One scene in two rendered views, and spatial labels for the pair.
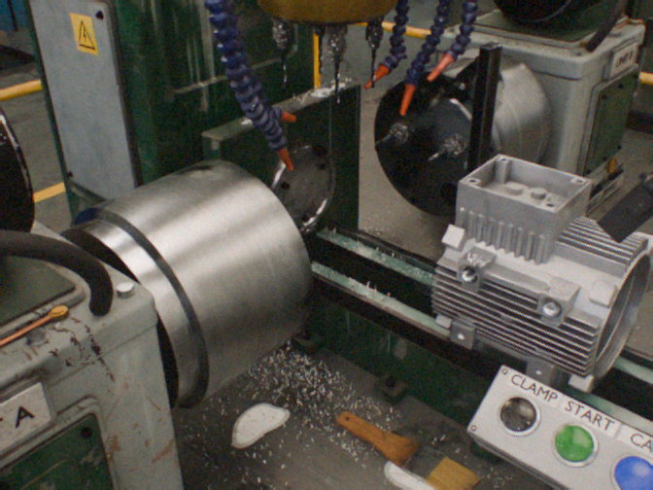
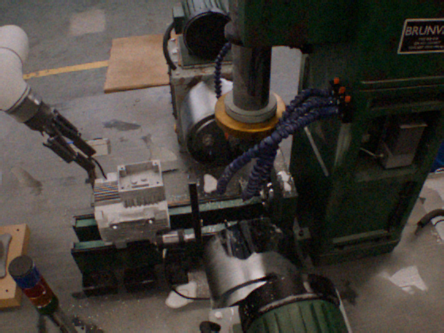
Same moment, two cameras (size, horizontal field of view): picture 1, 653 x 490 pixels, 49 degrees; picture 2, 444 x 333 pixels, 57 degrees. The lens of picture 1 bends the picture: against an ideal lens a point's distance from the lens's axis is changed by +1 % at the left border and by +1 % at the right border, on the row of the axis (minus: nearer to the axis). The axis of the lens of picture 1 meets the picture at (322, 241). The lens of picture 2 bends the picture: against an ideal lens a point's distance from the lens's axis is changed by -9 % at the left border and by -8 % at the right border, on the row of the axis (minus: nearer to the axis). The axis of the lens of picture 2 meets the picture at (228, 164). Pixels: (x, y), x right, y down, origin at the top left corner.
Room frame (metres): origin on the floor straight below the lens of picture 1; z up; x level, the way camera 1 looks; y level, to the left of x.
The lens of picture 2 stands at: (1.45, -0.72, 2.01)
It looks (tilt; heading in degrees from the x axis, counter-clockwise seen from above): 45 degrees down; 129
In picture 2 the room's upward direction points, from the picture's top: 1 degrees counter-clockwise
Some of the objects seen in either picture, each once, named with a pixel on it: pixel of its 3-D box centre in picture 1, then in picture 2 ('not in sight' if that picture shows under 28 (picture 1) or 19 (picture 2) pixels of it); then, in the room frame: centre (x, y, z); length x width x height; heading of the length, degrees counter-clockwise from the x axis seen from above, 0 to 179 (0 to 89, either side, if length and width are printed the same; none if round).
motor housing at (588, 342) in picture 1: (540, 285); (132, 207); (0.72, -0.27, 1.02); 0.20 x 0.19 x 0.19; 50
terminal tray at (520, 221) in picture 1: (521, 207); (141, 184); (0.74, -0.24, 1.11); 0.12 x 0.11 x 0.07; 50
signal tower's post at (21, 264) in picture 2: not in sight; (50, 308); (0.78, -0.64, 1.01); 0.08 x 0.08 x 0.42; 48
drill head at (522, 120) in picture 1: (469, 126); (259, 286); (1.17, -0.26, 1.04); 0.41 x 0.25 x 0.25; 138
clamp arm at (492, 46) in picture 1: (481, 134); (194, 212); (0.93, -0.23, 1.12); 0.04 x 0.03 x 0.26; 48
